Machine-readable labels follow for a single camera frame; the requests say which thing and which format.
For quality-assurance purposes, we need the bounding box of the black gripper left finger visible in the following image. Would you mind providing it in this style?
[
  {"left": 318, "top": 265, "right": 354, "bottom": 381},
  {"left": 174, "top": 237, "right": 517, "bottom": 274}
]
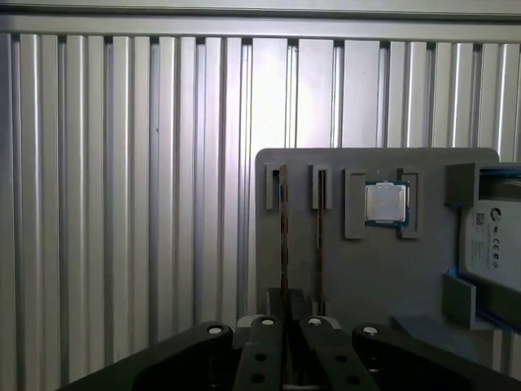
[{"left": 60, "top": 287, "right": 288, "bottom": 391}]

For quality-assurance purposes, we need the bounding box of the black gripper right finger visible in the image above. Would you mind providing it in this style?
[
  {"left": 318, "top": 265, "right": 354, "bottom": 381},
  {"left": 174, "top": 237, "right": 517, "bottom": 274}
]
[{"left": 289, "top": 287, "right": 521, "bottom": 391}]

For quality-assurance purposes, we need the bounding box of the blue RAM stick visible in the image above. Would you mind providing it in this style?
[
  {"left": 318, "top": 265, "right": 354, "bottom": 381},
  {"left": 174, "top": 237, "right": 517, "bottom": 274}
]
[
  {"left": 278, "top": 165, "right": 292, "bottom": 327},
  {"left": 316, "top": 169, "right": 327, "bottom": 315}
]

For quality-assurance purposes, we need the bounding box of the grey parts rack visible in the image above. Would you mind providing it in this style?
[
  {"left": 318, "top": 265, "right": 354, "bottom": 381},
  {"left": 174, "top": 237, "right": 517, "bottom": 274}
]
[{"left": 256, "top": 147, "right": 501, "bottom": 332}]

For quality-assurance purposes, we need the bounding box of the silver CPU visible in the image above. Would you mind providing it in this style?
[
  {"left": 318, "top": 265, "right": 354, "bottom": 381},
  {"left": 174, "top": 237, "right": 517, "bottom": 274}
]
[{"left": 364, "top": 181, "right": 409, "bottom": 227}]

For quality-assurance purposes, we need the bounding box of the silver hard disk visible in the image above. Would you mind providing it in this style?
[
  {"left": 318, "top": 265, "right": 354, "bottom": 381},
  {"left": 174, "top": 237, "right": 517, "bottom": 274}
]
[{"left": 459, "top": 170, "right": 521, "bottom": 295}]

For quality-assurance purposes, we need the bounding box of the blue disk carrier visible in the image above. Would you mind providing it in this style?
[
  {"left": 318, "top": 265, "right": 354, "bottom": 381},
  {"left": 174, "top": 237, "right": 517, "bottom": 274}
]
[{"left": 445, "top": 162, "right": 521, "bottom": 327}]

